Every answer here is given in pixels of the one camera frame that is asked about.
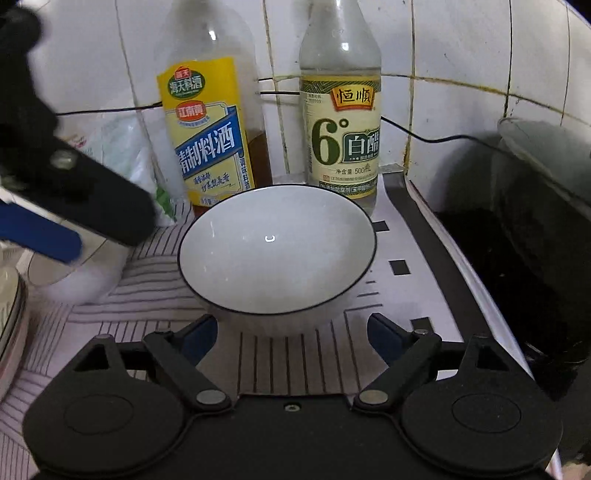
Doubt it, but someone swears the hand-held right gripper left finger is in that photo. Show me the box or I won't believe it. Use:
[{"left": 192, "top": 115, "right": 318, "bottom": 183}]
[{"left": 71, "top": 315, "right": 232, "bottom": 413}]

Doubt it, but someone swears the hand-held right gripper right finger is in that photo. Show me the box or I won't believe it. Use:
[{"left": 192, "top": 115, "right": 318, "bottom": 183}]
[{"left": 353, "top": 313, "right": 520, "bottom": 413}]

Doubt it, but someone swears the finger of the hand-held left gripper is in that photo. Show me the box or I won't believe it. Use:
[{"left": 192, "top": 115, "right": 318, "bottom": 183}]
[
  {"left": 0, "top": 198, "right": 83, "bottom": 265},
  {"left": 0, "top": 0, "right": 156, "bottom": 248}
]

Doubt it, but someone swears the white bowl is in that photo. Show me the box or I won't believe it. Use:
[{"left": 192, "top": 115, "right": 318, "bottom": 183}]
[
  {"left": 27, "top": 231, "right": 128, "bottom": 304},
  {"left": 177, "top": 184, "right": 378, "bottom": 336}
]

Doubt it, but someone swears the white plastic packet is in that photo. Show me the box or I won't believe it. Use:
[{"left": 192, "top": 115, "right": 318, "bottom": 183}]
[{"left": 64, "top": 113, "right": 191, "bottom": 228}]

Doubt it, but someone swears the striped tablecloth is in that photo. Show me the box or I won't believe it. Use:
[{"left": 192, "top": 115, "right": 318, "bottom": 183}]
[{"left": 0, "top": 172, "right": 528, "bottom": 462}]

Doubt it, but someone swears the black stove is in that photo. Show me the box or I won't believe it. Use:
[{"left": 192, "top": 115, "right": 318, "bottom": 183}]
[{"left": 433, "top": 209, "right": 591, "bottom": 402}]

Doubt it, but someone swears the yellow label cooking wine bottle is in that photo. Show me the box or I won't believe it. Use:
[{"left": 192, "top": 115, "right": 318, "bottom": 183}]
[{"left": 156, "top": 0, "right": 273, "bottom": 220}]

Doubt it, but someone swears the dark pot with glass lid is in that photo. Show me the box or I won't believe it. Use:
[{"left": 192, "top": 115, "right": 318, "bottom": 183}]
[{"left": 488, "top": 117, "right": 591, "bottom": 400}]

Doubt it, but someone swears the clear vinegar bottle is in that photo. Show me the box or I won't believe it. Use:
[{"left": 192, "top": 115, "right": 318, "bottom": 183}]
[{"left": 298, "top": 0, "right": 383, "bottom": 218}]

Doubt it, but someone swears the long black cable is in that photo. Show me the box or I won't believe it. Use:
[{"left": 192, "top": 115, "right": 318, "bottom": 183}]
[{"left": 58, "top": 90, "right": 502, "bottom": 145}]

